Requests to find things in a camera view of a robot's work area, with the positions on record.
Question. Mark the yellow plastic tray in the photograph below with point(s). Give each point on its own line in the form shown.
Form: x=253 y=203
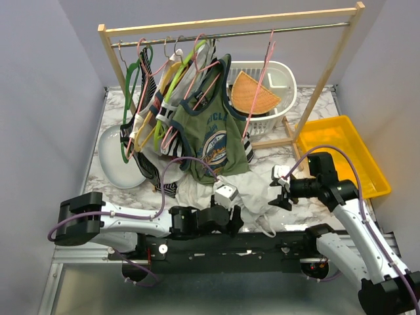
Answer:
x=341 y=133

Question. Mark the metal hanging rod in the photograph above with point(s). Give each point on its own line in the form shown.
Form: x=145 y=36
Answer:
x=182 y=39

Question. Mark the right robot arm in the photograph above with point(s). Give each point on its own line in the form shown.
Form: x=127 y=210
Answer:
x=384 y=282

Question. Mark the pink hanger under green top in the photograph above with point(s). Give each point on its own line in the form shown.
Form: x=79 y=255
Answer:
x=188 y=77

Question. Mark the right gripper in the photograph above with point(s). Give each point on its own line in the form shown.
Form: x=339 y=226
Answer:
x=281 y=201

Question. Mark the yellow plastic hanger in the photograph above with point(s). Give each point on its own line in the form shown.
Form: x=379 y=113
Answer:
x=143 y=123

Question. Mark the white cloth under green top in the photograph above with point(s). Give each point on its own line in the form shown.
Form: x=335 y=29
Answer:
x=181 y=189

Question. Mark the white tank top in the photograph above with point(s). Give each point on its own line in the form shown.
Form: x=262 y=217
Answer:
x=254 y=193

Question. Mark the orange woven fan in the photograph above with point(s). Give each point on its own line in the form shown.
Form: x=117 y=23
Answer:
x=243 y=92

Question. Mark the striped cloth right of top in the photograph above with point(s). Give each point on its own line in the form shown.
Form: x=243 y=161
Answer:
x=248 y=148

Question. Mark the empty pink wire hanger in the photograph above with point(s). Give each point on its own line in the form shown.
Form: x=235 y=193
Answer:
x=268 y=55

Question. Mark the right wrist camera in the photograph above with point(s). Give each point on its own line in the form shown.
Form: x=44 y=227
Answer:
x=278 y=176

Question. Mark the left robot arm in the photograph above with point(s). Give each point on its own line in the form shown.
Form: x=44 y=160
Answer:
x=88 y=218

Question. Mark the pink hanger at left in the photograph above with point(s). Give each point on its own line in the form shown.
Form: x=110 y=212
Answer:
x=148 y=75

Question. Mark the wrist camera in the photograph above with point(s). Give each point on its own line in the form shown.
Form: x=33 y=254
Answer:
x=225 y=195
x=278 y=176

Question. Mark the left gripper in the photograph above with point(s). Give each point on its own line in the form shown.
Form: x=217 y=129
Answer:
x=236 y=223

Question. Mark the white oval plate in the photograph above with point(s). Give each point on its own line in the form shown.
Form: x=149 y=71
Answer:
x=120 y=174

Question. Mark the black white striped top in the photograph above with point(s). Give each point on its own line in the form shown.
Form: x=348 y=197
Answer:
x=150 y=162

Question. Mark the wooden clothes rack frame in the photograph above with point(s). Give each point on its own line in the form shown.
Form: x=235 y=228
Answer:
x=354 y=14

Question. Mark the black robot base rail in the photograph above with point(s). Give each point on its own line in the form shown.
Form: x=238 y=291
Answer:
x=287 y=252

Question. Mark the green graphic tank top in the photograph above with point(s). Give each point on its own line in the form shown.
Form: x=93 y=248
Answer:
x=210 y=129

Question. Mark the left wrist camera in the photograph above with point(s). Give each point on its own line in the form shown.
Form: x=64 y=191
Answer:
x=225 y=195

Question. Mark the white plastic laundry basket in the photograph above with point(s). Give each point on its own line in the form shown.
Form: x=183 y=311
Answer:
x=279 y=80

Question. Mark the lime green plastic hanger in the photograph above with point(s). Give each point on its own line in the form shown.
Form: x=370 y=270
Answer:
x=177 y=55

